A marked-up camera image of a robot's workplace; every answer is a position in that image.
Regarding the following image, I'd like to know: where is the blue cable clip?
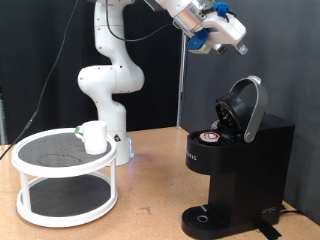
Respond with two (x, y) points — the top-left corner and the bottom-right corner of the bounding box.
(212, 1), (236, 18)

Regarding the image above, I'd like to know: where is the black Keurig coffee machine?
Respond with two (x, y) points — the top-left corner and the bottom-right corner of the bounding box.
(180, 74), (296, 240)

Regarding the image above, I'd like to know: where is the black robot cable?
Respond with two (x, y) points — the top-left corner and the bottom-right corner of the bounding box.
(0, 0), (174, 161)

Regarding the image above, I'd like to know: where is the white two-tier turntable stand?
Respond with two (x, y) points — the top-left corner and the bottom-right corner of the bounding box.
(10, 127), (119, 229)

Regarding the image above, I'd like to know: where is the grey metal frame post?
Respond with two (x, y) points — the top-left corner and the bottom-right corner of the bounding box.
(0, 79), (7, 146)
(175, 29), (189, 128)

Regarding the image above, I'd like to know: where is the black power cord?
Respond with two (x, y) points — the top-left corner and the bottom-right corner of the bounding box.
(279, 203), (306, 216)

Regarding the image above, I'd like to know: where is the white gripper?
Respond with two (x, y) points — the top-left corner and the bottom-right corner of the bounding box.
(199, 10), (249, 56)

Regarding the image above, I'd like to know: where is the dark grey backdrop panel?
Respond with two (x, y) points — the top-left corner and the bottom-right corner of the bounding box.
(181, 0), (320, 226)

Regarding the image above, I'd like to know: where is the orange-rimmed coffee pod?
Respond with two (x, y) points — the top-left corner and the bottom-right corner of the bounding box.
(198, 130), (222, 144)

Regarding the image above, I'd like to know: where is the black backdrop curtain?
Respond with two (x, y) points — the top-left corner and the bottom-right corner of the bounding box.
(0, 0), (184, 145)

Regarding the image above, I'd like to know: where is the black tape strip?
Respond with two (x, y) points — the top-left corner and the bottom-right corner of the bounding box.
(256, 223), (283, 240)

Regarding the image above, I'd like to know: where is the white mug with green tape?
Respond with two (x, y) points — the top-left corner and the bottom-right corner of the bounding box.
(73, 120), (109, 156)

